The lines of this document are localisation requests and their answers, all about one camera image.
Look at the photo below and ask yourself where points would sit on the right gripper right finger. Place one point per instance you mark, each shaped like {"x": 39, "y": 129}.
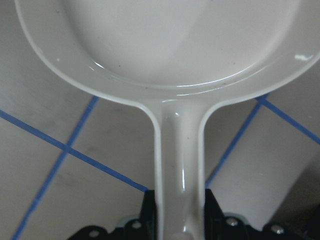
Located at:
{"x": 220, "y": 226}

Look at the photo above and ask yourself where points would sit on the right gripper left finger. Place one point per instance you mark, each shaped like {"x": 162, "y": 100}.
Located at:
{"x": 142, "y": 227}

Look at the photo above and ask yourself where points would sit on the white dustpan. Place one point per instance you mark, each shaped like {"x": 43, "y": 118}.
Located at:
{"x": 178, "y": 61}

